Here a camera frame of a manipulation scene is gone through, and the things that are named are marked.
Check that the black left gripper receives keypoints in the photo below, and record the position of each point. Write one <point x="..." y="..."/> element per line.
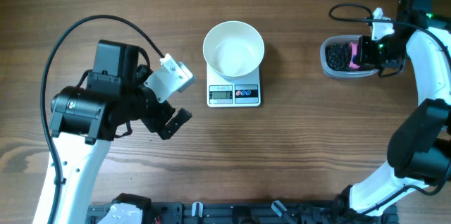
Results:
<point x="165" y="111"/>

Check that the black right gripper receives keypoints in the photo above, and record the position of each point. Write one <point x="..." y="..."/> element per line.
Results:
<point x="364" y="58"/>

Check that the pink scoop with blue handle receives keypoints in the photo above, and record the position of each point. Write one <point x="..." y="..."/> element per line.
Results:
<point x="354" y="50"/>

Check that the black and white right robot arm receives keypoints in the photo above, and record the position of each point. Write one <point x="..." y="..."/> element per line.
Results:
<point x="418" y="160"/>

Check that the white digital kitchen scale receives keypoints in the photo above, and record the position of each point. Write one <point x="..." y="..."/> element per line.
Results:
<point x="235" y="92"/>

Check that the white bowl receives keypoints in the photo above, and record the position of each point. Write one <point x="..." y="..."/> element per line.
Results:
<point x="233" y="49"/>

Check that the black beans pile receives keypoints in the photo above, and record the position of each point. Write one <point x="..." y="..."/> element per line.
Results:
<point x="338" y="56"/>

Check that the clear plastic container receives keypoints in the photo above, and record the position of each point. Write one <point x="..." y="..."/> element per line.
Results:
<point x="327" y="71"/>

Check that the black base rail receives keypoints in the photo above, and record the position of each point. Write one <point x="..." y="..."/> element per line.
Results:
<point x="176" y="213"/>

